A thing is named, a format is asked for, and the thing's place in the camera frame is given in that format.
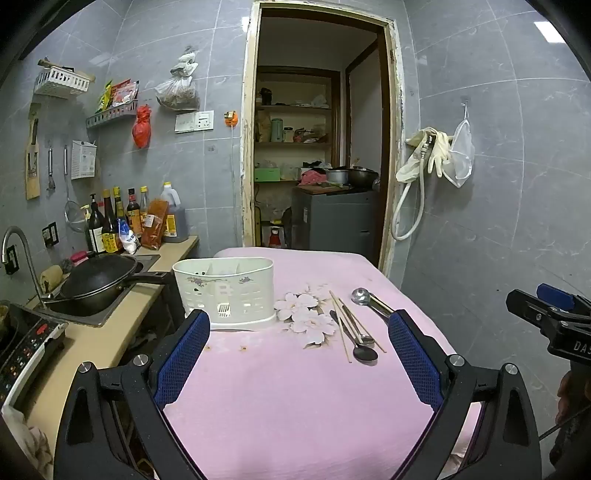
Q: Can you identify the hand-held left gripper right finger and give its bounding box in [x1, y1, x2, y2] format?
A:
[388, 309, 542, 480]

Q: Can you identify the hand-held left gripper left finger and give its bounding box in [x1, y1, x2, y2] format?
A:
[54, 309, 212, 480]

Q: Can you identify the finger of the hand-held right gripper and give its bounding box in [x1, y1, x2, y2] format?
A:
[506, 289, 562, 339]
[536, 283, 591, 319]

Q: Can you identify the metal spoon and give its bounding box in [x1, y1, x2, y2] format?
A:
[329, 310, 379, 363]
[344, 305, 376, 346]

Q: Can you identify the white plastic utensil holder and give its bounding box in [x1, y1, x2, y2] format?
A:
[172, 257, 278, 331]

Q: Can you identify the metal ladle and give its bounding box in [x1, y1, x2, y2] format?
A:
[351, 287, 394, 320]

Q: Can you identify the person's right hand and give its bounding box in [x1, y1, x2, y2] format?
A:
[556, 371, 591, 426]

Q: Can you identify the beige kitchen counter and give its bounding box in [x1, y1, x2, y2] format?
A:
[21, 235, 200, 444]

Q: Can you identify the steel sink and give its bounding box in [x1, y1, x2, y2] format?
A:
[33, 253, 161, 329]

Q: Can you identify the pink floral tablecloth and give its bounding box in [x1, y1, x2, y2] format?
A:
[163, 247, 485, 480]

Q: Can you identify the black wok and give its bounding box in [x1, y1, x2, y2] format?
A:
[59, 254, 171, 313]

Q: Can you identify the white and blue bag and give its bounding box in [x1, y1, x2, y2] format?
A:
[117, 219, 140, 255]

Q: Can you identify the orange spice packet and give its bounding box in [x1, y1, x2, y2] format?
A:
[141, 199, 170, 250]

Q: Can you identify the large dark oil jug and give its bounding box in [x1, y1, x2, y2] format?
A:
[160, 182, 189, 243]

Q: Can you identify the dark soy sauce bottle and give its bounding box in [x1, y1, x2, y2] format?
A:
[102, 189, 120, 254]

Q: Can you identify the red-label sauce bottle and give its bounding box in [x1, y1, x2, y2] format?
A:
[126, 188, 142, 237]

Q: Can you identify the dark sauce pump bottle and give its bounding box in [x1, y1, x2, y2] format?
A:
[87, 193, 106, 254]

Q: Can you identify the tan loofah sponge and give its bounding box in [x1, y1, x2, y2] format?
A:
[39, 265, 64, 294]

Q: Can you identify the black induction cooker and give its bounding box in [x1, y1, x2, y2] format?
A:
[0, 302, 68, 408]

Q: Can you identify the grey cabinet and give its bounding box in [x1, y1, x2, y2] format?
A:
[291, 186, 382, 257]

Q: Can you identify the clear hanging mesh bag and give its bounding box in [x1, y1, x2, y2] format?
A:
[445, 103, 476, 188]

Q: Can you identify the metal mesh strainer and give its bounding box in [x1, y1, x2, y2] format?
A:
[63, 145, 89, 233]

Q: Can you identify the white rag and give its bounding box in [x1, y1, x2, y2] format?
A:
[2, 405, 52, 479]

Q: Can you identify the cream rubber glove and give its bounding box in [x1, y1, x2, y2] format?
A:
[396, 126, 437, 184]
[427, 130, 456, 179]

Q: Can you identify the steel faucet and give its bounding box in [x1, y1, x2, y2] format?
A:
[2, 226, 48, 309]

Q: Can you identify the black wok pot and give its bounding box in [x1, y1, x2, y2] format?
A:
[346, 167, 380, 188]

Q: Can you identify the dark wooden board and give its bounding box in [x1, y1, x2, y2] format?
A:
[297, 184, 350, 195]

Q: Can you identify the white paper box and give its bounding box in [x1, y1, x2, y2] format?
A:
[71, 140, 98, 180]

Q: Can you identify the red plastic bag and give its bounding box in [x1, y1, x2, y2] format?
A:
[132, 104, 153, 149]

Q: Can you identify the wooden shelf unit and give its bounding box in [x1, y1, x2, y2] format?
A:
[253, 66, 343, 186]

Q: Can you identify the kitchen knife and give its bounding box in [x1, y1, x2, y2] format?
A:
[27, 119, 39, 179]

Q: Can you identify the clear bag of dried goods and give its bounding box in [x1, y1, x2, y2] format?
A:
[155, 75, 201, 112]

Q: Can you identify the red snack packet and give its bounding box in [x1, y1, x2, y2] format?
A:
[111, 79, 140, 108]

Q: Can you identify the yellow snack packet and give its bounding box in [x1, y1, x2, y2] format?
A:
[95, 80, 114, 114]

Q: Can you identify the white knotted plastic bag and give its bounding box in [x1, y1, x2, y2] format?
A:
[170, 45, 199, 77]

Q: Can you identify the thin black cable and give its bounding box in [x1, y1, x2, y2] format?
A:
[537, 405, 581, 439]

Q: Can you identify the white flexible hose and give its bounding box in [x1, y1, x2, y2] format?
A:
[391, 143, 428, 241]

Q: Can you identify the wooden door frame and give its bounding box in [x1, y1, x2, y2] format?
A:
[239, 0, 407, 278]

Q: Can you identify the white wall outlet plate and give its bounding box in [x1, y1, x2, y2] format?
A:
[174, 110, 215, 134]

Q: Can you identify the grey wall shelf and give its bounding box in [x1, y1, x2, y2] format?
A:
[86, 100, 140, 129]

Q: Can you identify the white plastic wall basket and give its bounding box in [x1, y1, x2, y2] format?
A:
[34, 66, 91, 98]

